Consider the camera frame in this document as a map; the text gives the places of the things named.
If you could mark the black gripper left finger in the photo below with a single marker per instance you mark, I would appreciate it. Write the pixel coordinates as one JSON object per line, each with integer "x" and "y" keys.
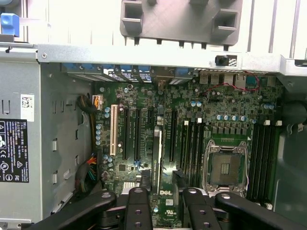
{"x": 139, "y": 210}

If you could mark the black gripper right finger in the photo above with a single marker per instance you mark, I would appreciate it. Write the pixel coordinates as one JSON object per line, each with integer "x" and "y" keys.
{"x": 201, "y": 213}

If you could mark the silver chipset heatsink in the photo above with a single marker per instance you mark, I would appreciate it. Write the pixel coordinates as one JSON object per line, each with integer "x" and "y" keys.
{"x": 132, "y": 185}

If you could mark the CPU socket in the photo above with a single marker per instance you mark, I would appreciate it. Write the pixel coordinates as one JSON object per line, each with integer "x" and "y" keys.
{"x": 224, "y": 165}

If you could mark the black RAM slot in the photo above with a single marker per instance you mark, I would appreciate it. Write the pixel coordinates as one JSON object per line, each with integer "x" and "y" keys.
{"x": 269, "y": 163}
{"x": 256, "y": 163}
{"x": 201, "y": 153}
{"x": 262, "y": 163}
{"x": 275, "y": 163}
{"x": 184, "y": 153}
{"x": 189, "y": 153}
{"x": 195, "y": 153}

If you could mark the long PCIe expansion slot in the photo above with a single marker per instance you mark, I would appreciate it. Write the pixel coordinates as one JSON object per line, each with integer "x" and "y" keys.
{"x": 124, "y": 134}
{"x": 137, "y": 134}
{"x": 173, "y": 136}

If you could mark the white PCI expansion slot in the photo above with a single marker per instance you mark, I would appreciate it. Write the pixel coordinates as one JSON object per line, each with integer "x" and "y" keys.
{"x": 114, "y": 129}

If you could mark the short PCIe expansion slot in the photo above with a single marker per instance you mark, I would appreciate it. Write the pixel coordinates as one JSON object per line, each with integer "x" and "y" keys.
{"x": 150, "y": 116}

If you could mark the green motherboard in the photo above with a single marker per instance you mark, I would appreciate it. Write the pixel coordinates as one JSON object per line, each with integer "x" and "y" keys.
{"x": 216, "y": 103}

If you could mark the black power supply label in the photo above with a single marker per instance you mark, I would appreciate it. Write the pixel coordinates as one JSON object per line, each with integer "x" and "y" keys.
{"x": 14, "y": 148}

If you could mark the black round knob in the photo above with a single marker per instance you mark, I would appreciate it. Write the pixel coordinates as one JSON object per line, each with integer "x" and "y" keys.
{"x": 221, "y": 60}

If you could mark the black and grey PC case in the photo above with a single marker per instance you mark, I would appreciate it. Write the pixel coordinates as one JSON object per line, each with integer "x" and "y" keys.
{"x": 144, "y": 51}

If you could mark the grey power supply unit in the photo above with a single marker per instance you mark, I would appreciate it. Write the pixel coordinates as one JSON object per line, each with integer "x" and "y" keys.
{"x": 14, "y": 83}

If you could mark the grey plastic parts rack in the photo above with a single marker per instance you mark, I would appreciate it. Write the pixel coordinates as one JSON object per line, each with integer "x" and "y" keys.
{"x": 180, "y": 19}

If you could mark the blue case latch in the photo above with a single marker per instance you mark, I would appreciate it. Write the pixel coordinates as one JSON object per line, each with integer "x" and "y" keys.
{"x": 8, "y": 24}

